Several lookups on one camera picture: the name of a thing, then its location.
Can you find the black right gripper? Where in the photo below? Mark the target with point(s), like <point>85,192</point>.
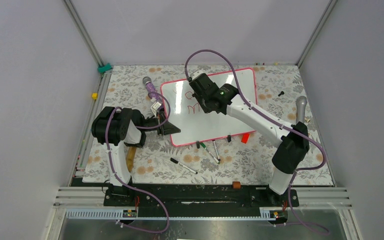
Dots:
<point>205,109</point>

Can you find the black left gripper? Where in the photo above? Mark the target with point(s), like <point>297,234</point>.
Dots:
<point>167,128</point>

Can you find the pink framed whiteboard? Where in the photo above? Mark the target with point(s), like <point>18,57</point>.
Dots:
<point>197,126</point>

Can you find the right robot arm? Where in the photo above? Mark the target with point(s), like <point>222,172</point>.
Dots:
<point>290,140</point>

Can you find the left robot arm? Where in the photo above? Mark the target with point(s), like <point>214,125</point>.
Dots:
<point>116,128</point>

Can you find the black capped marker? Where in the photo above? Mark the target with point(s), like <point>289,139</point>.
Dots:
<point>183,166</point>

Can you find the green capped marker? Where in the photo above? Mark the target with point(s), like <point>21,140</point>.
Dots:
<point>210,153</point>

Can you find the blue capped marker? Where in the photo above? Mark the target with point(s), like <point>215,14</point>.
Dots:
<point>216,150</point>

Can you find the wooden rolling pin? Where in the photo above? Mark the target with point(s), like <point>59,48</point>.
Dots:
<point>129,159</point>

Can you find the purple glitter microphone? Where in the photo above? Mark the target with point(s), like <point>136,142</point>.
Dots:
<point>151,89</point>

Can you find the small orange red block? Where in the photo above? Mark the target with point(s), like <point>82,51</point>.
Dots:
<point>245,138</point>

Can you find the yellow small cube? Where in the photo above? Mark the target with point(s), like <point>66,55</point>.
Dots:
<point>94,96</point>

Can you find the brown small cube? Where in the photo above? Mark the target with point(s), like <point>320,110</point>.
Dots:
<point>236,185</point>

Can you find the teal corner clamp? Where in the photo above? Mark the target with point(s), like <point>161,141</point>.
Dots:
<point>104,68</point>

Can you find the silver microphone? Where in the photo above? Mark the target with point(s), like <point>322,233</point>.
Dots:
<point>301,104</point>

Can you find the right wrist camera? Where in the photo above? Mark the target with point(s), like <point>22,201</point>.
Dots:
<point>194,75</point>

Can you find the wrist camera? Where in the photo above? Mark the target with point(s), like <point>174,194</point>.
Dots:
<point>194,75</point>
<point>155,107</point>

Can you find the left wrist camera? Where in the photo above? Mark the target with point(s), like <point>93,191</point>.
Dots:
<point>155,107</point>

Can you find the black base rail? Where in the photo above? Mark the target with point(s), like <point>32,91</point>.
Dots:
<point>196,200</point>

